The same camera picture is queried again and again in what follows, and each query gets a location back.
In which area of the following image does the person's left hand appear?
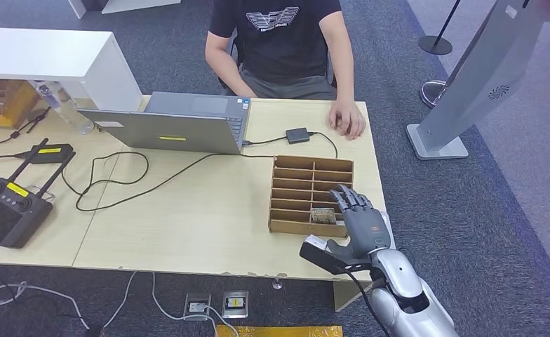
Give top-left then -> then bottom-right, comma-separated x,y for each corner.
328,100 -> 367,141

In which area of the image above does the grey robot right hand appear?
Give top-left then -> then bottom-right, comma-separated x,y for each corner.
326,184 -> 393,264

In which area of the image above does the hotel room key card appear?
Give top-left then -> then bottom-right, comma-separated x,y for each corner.
310,208 -> 337,225

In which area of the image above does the wooden card organizer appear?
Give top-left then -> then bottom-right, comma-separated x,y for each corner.
267,154 -> 355,239

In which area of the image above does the grey card reader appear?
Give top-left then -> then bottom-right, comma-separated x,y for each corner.
379,211 -> 396,250

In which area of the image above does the person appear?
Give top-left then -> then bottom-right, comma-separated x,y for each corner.
204,0 -> 367,141

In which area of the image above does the black USB hub box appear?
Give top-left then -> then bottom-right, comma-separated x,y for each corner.
285,127 -> 311,145

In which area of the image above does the wooden desk leg panel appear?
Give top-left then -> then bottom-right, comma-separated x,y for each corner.
333,280 -> 373,312

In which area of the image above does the chrome stanchion base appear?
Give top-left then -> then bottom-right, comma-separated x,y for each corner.
419,79 -> 448,109

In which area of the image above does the silver kiosk stand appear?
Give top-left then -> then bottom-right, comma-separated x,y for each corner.
405,0 -> 550,161

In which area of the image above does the floor socket with yellow label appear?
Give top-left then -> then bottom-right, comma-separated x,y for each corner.
221,290 -> 250,319

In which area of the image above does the grey laptop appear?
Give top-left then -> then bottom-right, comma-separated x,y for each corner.
77,91 -> 253,156

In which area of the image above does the floor socket with white plug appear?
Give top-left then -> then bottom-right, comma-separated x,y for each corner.
183,291 -> 213,322

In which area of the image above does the white cabinet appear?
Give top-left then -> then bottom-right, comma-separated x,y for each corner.
68,0 -> 182,20

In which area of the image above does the clear plastic bottle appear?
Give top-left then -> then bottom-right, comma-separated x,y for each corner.
28,79 -> 95,136

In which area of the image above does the black adapter with yellow label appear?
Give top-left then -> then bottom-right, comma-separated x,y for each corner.
14,143 -> 74,164

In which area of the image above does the white shelf box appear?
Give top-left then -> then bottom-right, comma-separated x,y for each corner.
0,27 -> 144,112

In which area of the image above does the yellow wooden organizer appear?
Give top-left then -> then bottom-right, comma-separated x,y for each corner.
0,78 -> 41,129

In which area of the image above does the black remote controller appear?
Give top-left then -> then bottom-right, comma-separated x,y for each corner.
0,137 -> 77,249

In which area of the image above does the curved black hub cable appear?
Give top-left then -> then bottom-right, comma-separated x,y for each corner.
308,131 -> 339,159

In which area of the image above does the black wrist camera with pale box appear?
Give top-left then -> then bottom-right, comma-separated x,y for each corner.
299,234 -> 373,276

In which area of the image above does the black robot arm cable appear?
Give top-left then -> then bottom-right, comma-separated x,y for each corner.
347,271 -> 392,337

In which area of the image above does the short black laptop cable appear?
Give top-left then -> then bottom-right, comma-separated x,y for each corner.
242,136 -> 288,147

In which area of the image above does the black stanchion post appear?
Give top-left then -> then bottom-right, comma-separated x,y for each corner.
417,0 -> 462,55

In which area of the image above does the long looped black cable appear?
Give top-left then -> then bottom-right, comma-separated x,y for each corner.
61,151 -> 276,213

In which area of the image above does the white floor cable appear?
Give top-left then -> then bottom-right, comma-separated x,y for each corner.
0,271 -> 138,331
150,272 -> 240,337

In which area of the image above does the black plug with thin cable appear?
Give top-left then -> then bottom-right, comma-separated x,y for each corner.
0,107 -> 53,144

